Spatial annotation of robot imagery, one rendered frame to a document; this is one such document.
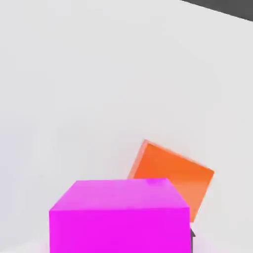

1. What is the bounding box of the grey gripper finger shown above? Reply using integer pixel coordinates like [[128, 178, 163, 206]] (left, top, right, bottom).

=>
[[189, 227, 215, 253]]

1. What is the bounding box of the small magenta cube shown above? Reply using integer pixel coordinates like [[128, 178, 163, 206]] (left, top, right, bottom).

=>
[[48, 177, 192, 253]]

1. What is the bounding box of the small orange cube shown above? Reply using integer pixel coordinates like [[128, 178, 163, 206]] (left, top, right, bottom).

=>
[[126, 139, 215, 223]]

